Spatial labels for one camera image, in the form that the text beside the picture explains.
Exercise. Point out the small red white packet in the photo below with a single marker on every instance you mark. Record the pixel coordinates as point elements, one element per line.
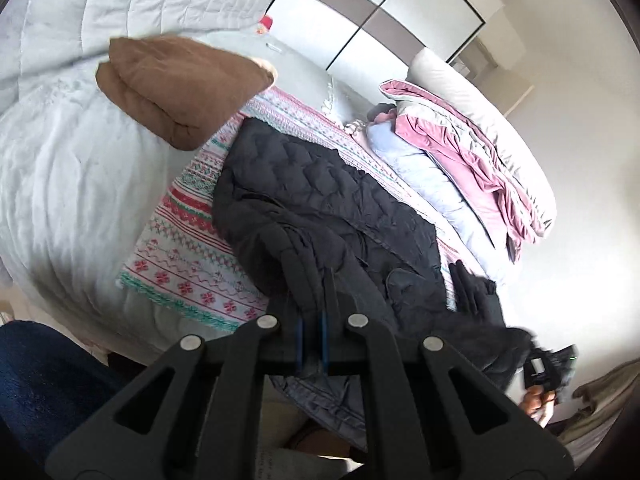
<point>265,26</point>

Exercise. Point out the black quilted puffer jacket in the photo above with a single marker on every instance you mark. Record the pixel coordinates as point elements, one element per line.
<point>320,195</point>

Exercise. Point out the dark cloth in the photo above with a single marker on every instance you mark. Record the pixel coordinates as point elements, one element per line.
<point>382,111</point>

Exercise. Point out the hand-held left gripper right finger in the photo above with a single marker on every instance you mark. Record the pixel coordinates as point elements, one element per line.
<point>325,347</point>

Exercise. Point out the white quilted bedspread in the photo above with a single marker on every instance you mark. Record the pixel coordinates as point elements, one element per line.
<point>75,160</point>

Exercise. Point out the light blue folded garment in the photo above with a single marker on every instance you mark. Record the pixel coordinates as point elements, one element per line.
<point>425,175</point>

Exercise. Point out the white sliding door wardrobe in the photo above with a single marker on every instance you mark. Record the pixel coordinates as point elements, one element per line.
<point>380,5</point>

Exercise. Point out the person's blue pants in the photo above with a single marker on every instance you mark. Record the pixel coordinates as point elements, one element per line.
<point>50,385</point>

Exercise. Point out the olive green cloth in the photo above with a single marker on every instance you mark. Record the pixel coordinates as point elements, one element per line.
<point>605,395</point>

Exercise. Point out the pink and grey garment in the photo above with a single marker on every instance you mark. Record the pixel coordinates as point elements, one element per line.
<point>455,155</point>

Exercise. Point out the person's right hand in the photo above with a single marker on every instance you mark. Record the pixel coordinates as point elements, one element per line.
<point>537,402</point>

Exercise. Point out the brown folded fleece garment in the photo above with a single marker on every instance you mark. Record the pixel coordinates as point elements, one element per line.
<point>175,85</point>

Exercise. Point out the white pillow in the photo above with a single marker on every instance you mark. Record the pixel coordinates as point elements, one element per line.
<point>490,125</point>

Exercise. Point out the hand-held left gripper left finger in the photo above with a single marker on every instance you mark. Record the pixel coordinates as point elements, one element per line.
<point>299,347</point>

